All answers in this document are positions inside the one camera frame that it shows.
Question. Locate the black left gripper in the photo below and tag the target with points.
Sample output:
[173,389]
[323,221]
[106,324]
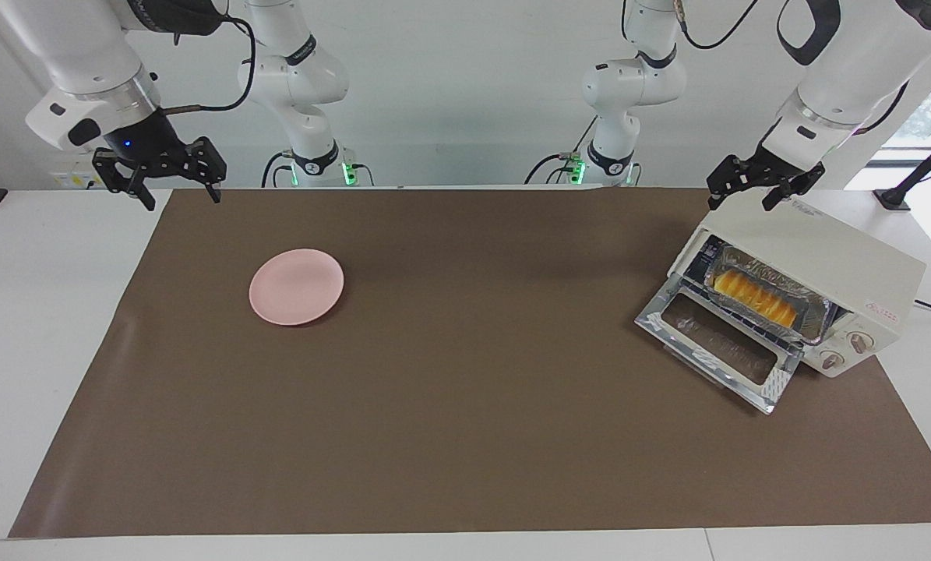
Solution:
[777,167]

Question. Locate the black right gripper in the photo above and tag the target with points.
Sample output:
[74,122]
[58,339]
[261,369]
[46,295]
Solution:
[142,144]

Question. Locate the yellow sliced bread loaf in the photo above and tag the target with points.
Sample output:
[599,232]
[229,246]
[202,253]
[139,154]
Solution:
[753,296]

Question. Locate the aluminium foil tray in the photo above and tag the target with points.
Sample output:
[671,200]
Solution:
[812,315]

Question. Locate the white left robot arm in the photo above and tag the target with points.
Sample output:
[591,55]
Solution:
[855,54]

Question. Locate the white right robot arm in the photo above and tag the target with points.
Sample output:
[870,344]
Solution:
[83,47]

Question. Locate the cream toaster oven body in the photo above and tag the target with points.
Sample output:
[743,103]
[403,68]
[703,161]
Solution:
[839,249]

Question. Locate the glass oven door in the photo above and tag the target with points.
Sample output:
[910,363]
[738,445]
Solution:
[652,319]

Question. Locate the large oven knob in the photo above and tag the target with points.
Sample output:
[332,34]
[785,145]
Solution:
[861,341]

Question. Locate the small oven knob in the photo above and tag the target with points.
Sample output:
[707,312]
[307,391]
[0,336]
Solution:
[831,360]

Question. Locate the pink round plate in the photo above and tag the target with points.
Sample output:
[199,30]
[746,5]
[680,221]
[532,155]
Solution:
[296,287]

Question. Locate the brown table mat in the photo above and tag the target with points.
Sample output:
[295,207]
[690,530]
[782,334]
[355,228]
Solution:
[473,389]

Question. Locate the white wall socket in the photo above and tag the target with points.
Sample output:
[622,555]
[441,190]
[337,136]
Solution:
[72,181]

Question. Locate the black camera stand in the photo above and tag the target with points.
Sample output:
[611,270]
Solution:
[913,175]

